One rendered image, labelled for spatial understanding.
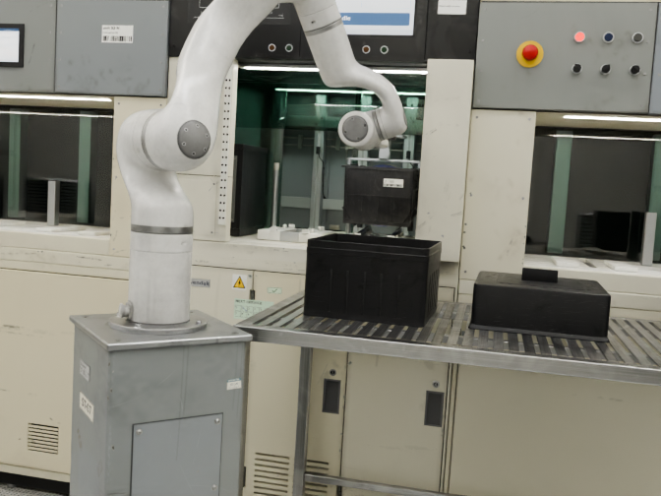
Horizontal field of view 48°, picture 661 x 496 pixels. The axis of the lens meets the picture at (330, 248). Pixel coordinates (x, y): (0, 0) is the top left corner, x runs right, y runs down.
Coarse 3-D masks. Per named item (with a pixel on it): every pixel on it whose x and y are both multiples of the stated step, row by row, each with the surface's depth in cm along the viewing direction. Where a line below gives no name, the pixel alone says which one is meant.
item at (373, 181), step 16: (368, 160) 234; (384, 160) 232; (400, 160) 231; (416, 160) 230; (352, 176) 226; (368, 176) 225; (384, 176) 224; (400, 176) 223; (416, 176) 230; (352, 192) 227; (368, 192) 226; (384, 192) 224; (400, 192) 223; (416, 192) 234; (352, 208) 227; (368, 208) 226; (384, 208) 225; (400, 208) 224; (416, 208) 235; (352, 224) 228; (384, 224) 226; (400, 224) 225
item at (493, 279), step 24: (480, 288) 161; (504, 288) 159; (528, 288) 158; (552, 288) 160; (576, 288) 161; (600, 288) 165; (480, 312) 161; (504, 312) 160; (528, 312) 158; (552, 312) 157; (576, 312) 156; (600, 312) 155; (552, 336) 157; (576, 336) 156; (600, 336) 155
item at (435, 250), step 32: (320, 256) 164; (352, 256) 162; (384, 256) 160; (416, 256) 158; (320, 288) 164; (352, 288) 162; (384, 288) 161; (416, 288) 159; (352, 320) 163; (384, 320) 161; (416, 320) 159
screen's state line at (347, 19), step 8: (344, 16) 202; (352, 16) 202; (360, 16) 202; (368, 16) 201; (376, 16) 201; (384, 16) 200; (392, 16) 200; (400, 16) 199; (408, 16) 199; (344, 24) 203; (352, 24) 202; (360, 24) 202; (368, 24) 201; (376, 24) 201; (384, 24) 200; (392, 24) 200; (400, 24) 199; (408, 24) 199
